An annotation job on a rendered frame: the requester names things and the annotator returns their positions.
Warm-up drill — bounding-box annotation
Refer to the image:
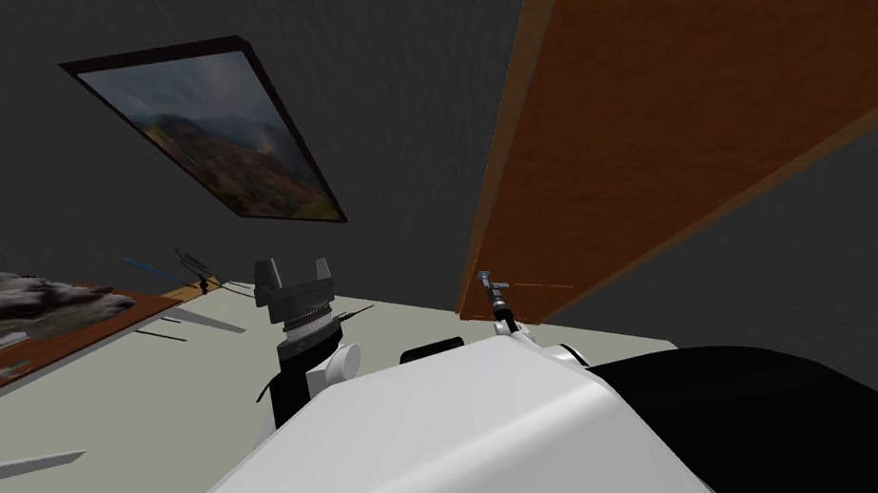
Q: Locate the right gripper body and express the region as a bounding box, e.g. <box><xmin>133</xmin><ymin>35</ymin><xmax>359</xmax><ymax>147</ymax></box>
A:
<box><xmin>476</xmin><ymin>268</ymin><xmax>513</xmax><ymax>296</ymax></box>

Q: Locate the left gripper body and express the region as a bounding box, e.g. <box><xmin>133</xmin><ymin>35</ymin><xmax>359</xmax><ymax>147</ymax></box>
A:
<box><xmin>253</xmin><ymin>278</ymin><xmax>339</xmax><ymax>324</ymax></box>

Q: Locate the dark framed landscape picture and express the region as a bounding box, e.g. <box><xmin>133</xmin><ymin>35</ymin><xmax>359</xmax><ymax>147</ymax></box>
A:
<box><xmin>57</xmin><ymin>28</ymin><xmax>350</xmax><ymax>242</ymax></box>

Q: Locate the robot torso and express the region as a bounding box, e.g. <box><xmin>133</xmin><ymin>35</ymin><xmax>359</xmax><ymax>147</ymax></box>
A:
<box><xmin>144</xmin><ymin>320</ymin><xmax>724</xmax><ymax>493</ymax></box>

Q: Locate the brown wooden table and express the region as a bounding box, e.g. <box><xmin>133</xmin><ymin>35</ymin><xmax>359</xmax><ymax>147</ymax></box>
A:
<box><xmin>0</xmin><ymin>247</ymin><xmax>229</xmax><ymax>406</ymax></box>

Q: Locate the brown wooden door leaf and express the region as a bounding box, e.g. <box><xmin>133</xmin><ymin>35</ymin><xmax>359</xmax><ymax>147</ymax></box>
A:
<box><xmin>438</xmin><ymin>0</ymin><xmax>878</xmax><ymax>331</ymax></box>

